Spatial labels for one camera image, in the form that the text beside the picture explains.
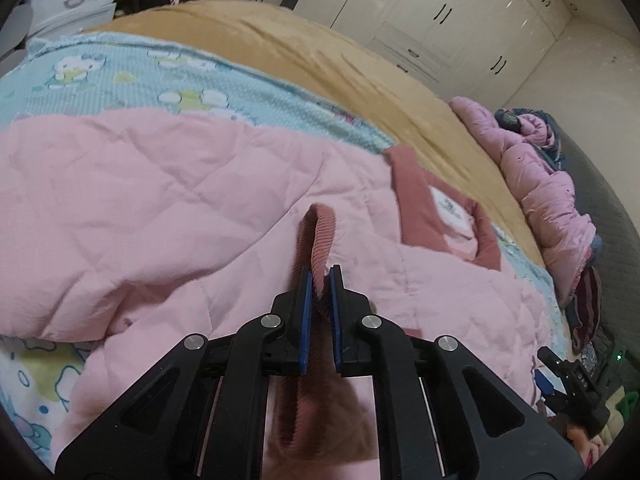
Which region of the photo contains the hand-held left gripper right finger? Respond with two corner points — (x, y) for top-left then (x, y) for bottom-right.
(327, 265), (586, 480)

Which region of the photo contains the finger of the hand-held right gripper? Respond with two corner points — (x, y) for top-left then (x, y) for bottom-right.
(537, 346), (571, 380)
(534, 370), (568, 411)

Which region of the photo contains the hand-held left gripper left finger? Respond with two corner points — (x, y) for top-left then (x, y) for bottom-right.
(52, 267), (321, 480)

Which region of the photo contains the pink quilted jacket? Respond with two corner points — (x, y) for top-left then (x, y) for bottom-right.
(0, 115), (556, 480)

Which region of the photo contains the green cloth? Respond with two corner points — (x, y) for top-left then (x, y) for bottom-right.
(607, 394), (635, 431)

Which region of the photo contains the dark striped pillow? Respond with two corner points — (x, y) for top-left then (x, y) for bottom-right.
(567, 265), (604, 353)

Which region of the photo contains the grey padded headboard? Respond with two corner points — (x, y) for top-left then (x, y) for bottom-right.
(550, 120), (640, 361)

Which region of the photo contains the pink floral duvet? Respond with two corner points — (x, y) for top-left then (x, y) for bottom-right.
(448, 96), (601, 306)

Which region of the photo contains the tan blanket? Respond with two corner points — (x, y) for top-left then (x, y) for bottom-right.
(85, 0), (548, 271)

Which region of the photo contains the blue cartoon printed blanket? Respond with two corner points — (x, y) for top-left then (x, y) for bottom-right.
(0, 32), (568, 461)

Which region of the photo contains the white wardrobe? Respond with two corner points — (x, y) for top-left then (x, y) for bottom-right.
(240, 0), (573, 106)

